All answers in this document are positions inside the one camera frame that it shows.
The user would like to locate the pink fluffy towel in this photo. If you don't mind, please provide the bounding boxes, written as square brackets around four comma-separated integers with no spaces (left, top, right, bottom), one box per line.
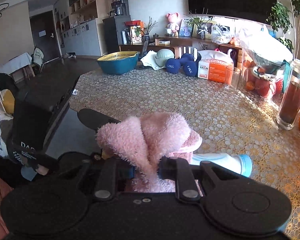
[96,112,202,193]

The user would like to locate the white blue spray bottle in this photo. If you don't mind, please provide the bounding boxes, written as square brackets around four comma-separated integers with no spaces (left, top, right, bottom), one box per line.
[190,153,253,177]

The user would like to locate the person left hand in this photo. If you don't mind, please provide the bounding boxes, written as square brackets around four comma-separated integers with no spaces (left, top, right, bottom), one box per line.
[36,165,49,176]

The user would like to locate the small crumpled wrapper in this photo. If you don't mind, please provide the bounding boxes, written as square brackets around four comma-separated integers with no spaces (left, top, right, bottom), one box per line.
[72,89,78,95]

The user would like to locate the lace tablecloth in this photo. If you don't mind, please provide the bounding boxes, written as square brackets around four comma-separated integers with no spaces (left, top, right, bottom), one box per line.
[70,69,300,239]

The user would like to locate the dark entrance door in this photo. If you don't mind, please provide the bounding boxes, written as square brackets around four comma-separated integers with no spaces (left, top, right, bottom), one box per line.
[30,11,60,62]

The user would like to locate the teal basin with yellow strainer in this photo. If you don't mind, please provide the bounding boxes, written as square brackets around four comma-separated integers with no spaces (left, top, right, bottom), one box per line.
[97,51,139,75]

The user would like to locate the blue dumbbell right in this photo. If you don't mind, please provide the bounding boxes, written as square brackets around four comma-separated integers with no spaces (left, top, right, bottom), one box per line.
[183,57,201,77]

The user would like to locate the blue dumbbell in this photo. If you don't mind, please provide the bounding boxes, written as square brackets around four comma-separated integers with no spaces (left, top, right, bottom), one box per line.
[183,57,201,77]
[165,53,194,74]

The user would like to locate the blue dumbbell left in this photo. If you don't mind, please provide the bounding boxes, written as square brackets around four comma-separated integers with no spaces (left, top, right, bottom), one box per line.
[165,53,194,74]

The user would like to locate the clear drinking glass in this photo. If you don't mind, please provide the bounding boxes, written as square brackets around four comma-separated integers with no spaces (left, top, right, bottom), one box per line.
[224,66,242,93]

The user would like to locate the orange white tissue box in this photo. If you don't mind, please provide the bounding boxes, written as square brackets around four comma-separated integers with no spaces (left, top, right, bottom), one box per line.
[197,50,234,83]

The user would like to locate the white cloth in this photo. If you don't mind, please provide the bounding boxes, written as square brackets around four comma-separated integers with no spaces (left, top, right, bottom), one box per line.
[140,50,163,70]

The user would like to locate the pale green bowl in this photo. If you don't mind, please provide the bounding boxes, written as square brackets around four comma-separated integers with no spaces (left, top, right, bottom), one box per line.
[155,49,174,67]

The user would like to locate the black mini fridge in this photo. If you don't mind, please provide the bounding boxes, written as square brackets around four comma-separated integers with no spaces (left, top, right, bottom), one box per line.
[103,15,131,53]

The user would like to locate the wooden sideboard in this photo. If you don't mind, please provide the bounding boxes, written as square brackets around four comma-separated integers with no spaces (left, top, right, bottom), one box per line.
[118,36,243,61]

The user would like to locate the plastic bag of fruit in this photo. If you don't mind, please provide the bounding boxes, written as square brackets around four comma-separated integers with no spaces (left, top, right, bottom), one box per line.
[239,31,293,99]

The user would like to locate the glass jar of dark tea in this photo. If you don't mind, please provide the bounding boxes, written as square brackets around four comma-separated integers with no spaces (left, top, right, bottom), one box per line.
[276,59,300,130]

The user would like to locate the pink doll figure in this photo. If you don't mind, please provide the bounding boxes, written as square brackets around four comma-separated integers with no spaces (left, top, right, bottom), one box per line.
[166,12,180,36]

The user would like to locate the green potted tree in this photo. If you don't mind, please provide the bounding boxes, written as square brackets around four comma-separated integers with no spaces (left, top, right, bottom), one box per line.
[267,0,300,58]

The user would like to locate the grey wall cabinets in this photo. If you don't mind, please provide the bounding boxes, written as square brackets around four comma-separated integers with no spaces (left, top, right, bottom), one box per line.
[62,19,101,56]

